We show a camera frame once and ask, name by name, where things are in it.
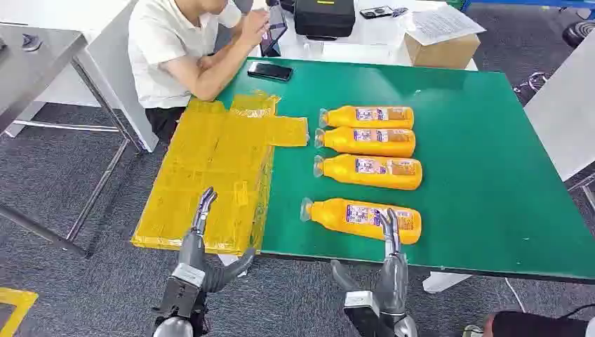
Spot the printed paper sheet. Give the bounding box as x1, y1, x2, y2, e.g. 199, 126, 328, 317
402, 4, 487, 47

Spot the yellow floor tape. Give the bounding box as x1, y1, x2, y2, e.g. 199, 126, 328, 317
0, 287, 40, 337

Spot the small black handheld device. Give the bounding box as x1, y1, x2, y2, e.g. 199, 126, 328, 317
359, 5, 396, 20

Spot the white desk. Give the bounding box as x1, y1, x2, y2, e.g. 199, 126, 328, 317
250, 0, 480, 72

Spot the blue shelf frame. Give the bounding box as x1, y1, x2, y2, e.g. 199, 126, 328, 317
460, 0, 595, 13

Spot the small grey metal part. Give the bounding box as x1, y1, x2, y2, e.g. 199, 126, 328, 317
21, 33, 44, 53

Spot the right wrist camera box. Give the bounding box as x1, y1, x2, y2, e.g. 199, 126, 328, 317
342, 290, 396, 337

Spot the brown cardboard box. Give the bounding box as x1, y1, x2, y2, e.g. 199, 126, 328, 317
403, 32, 481, 71

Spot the steel table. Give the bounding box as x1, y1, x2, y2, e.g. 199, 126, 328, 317
0, 23, 146, 260

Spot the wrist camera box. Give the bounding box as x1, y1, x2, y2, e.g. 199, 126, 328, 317
342, 290, 396, 337
158, 263, 206, 319

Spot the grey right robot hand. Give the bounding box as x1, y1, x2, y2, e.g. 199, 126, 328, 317
330, 207, 409, 318

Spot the pale grey side table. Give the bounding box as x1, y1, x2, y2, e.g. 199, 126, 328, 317
523, 29, 595, 183

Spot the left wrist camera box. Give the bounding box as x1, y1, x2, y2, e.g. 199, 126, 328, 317
158, 263, 206, 319

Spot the yellow sheet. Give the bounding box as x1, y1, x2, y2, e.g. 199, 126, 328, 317
131, 91, 310, 257

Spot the person beside robot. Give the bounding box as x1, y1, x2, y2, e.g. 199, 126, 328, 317
464, 310, 595, 337

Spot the black smartphone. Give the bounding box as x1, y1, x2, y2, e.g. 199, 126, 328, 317
246, 61, 294, 83

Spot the chrome wire frame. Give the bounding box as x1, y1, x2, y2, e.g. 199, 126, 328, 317
513, 71, 554, 97

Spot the white floor cable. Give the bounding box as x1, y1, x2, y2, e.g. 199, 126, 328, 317
504, 278, 527, 314

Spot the black tablet on stand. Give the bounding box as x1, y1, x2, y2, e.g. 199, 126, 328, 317
259, 2, 289, 58

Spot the seated person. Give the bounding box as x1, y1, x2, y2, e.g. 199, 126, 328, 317
128, 0, 272, 146

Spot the black round stool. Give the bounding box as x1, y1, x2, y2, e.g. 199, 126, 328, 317
561, 19, 595, 49

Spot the green table mat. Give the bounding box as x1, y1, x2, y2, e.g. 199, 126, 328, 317
215, 57, 595, 284

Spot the black carry case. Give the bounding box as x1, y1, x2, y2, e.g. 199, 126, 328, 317
293, 0, 356, 41

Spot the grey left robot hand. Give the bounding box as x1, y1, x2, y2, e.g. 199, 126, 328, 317
178, 187, 257, 294

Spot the orange drink bottle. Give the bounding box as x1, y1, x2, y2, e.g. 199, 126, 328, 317
314, 126, 417, 159
300, 197, 423, 246
313, 154, 424, 192
319, 105, 415, 131

